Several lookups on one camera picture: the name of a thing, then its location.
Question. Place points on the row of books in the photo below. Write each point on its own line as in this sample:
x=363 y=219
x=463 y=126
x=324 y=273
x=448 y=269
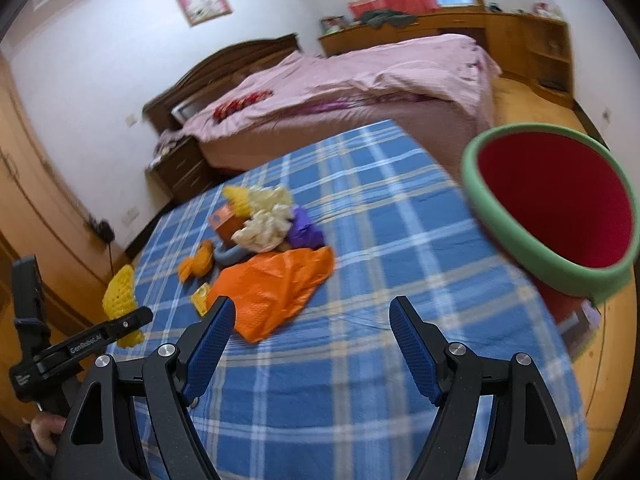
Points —
x=334 y=24

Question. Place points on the dark green clothing pile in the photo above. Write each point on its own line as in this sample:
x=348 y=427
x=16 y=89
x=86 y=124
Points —
x=387 y=18

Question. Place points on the yellow knitted cloth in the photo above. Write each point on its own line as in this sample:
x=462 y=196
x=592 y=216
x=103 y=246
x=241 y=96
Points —
x=120 y=295

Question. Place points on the pale yellow foam fruit net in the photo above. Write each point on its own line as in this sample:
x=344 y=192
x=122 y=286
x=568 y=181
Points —
x=270 y=199

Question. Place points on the small cloth pile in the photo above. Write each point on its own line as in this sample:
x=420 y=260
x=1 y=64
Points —
x=167 y=145

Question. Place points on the white foam fruit net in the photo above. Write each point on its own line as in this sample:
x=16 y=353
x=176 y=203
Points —
x=260 y=232

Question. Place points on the small yellow packet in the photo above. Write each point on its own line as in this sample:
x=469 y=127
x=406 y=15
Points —
x=200 y=300

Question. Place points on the framed wall picture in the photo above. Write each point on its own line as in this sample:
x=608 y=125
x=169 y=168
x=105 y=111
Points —
x=201 y=0

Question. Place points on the pink items on shelf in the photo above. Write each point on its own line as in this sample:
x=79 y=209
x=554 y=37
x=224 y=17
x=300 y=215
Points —
x=546 y=10

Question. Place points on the red bin with green rim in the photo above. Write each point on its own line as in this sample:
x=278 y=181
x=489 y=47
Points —
x=550 y=200

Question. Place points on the red patterned cloth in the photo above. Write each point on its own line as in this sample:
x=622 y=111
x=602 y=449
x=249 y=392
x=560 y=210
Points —
x=240 y=102

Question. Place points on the orange plastic bag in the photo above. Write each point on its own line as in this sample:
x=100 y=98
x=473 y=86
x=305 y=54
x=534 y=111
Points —
x=270 y=290

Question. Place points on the wooden desk cabinet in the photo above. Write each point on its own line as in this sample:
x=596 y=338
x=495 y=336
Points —
x=515 y=40

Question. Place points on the flat black device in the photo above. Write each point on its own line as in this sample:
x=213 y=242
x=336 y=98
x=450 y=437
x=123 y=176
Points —
x=550 y=83

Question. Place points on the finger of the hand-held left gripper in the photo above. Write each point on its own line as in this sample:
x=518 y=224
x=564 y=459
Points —
x=127 y=321

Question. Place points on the person's left hand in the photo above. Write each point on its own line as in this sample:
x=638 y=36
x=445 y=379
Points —
x=47 y=432

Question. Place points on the orange mesh net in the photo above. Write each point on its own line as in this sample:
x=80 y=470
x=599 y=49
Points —
x=196 y=262

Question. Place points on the orange cardboard box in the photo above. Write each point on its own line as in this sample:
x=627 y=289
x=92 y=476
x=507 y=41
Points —
x=225 y=222

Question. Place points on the black plug adapter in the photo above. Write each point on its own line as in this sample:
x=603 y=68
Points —
x=102 y=230

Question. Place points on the dark wooden headboard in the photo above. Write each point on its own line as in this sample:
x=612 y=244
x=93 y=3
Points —
x=225 y=65

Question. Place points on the bed with pink quilt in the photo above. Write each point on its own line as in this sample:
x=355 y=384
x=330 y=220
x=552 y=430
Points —
x=375 y=75

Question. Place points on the stack of picture books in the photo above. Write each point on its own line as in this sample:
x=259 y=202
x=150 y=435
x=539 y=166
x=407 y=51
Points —
x=580 y=327

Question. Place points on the blue plaid blanket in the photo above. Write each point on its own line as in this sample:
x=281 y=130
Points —
x=375 y=220

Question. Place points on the grey-blue sock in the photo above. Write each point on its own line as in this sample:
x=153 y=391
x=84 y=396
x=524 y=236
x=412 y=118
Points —
x=227 y=256

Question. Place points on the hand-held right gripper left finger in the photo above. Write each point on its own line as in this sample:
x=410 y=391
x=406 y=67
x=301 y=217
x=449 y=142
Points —
x=210 y=345

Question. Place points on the wooden wardrobe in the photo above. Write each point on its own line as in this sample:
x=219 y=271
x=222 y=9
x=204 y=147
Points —
x=35 y=200

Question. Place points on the white wall socket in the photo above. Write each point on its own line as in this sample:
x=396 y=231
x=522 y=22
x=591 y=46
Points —
x=130 y=121
x=131 y=216
x=607 y=114

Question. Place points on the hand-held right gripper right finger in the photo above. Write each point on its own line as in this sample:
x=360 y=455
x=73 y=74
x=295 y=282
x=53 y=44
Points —
x=415 y=350

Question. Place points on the purple plastic bag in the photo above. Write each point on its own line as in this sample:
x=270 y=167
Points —
x=305 y=232

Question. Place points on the dark wooden nightstand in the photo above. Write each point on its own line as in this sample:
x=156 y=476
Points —
x=185 y=170

